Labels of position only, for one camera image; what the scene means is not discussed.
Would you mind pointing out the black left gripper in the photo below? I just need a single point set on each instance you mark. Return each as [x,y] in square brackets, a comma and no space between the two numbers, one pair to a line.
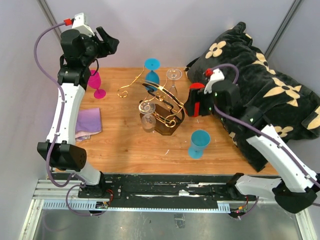
[111,43]

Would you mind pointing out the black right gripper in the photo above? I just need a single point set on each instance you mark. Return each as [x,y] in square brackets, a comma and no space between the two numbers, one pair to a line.
[196,95]

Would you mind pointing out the red plastic wine glass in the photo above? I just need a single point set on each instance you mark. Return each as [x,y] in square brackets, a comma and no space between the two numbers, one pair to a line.
[196,105]

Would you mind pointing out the blue plastic wine glass front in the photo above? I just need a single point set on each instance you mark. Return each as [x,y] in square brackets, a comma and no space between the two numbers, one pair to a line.
[200,139]

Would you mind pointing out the blue plastic wine glass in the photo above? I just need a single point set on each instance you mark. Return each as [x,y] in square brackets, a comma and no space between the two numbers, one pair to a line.
[152,64]
[200,139]

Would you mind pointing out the magenta plastic wine glass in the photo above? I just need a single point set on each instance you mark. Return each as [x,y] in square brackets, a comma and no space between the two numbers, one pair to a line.
[95,83]

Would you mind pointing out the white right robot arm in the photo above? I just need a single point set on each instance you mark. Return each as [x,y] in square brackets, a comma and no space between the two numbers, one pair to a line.
[296,187]

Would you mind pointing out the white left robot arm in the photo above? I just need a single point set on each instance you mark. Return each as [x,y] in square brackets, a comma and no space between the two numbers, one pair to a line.
[59,150]

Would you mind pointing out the clear wine glass back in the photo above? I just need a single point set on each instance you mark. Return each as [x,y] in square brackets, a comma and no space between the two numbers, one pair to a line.
[173,75]

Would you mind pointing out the clear wine glass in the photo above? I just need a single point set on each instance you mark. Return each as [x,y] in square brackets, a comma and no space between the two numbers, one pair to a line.
[173,75]
[148,121]

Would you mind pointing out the blue plastic wine glass back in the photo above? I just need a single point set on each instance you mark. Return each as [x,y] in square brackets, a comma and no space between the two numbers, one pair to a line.
[152,64]

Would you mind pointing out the clear wine glass front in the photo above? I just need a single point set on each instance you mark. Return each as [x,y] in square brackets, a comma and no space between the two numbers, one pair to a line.
[148,121]

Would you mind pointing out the black floral plush pillow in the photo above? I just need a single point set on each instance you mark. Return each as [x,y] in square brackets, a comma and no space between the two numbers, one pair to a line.
[292,108]

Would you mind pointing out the purple folded cloth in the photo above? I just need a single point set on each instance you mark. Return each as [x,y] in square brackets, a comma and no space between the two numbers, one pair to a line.
[88,123]

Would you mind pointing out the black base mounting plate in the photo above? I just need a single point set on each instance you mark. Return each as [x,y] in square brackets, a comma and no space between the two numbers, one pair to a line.
[165,191]

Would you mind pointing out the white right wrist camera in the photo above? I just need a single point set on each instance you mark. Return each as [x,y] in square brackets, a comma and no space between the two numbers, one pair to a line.
[216,76]

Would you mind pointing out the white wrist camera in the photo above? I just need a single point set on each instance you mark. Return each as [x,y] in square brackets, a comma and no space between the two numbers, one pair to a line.
[79,22]
[216,76]

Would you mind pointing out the gold wire wine glass rack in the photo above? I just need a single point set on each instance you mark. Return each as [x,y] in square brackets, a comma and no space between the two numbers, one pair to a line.
[169,111]

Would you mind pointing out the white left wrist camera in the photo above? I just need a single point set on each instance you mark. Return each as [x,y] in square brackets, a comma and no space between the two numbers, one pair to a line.
[79,22]

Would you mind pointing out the aluminium frame rail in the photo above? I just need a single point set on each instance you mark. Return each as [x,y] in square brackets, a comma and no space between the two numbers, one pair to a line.
[55,197]

